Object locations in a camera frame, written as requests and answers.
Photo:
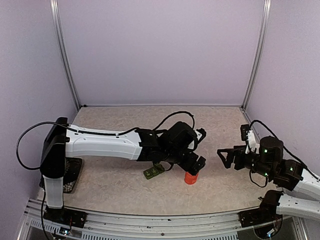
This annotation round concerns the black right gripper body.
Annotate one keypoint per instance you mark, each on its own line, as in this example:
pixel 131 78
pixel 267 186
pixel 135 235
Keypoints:
pixel 241 164

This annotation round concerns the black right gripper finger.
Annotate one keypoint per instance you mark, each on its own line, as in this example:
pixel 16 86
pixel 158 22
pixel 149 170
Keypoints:
pixel 228 151
pixel 228 161

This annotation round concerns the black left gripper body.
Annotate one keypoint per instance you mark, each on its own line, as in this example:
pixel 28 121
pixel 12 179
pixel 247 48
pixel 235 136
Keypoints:
pixel 176 155

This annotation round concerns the red cylindrical can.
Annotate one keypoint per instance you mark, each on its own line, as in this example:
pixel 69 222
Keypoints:
pixel 190 179

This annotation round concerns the green pill organizer box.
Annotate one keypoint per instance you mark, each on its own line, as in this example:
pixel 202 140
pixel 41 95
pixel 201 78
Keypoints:
pixel 153 171

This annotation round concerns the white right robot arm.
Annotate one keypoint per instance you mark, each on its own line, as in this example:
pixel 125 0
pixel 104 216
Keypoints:
pixel 299 193

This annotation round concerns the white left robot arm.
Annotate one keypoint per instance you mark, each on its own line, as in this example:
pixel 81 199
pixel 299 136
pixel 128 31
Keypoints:
pixel 64 140

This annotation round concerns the black square tray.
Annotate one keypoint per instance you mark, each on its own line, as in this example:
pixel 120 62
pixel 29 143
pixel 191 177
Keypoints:
pixel 72 169

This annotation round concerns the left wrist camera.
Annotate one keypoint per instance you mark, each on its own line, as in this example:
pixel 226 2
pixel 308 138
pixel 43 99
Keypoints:
pixel 200 134

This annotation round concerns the right aluminium frame post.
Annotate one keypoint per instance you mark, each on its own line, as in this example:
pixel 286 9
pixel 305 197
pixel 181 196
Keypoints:
pixel 258 53

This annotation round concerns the aluminium frame post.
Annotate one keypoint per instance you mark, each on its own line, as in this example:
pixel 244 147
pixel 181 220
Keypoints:
pixel 258 53
pixel 63 53

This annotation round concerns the front aluminium rail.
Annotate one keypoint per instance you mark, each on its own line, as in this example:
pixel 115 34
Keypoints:
pixel 113 226

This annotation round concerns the left aluminium frame post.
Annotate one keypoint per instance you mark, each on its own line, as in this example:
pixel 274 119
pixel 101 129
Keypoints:
pixel 63 53

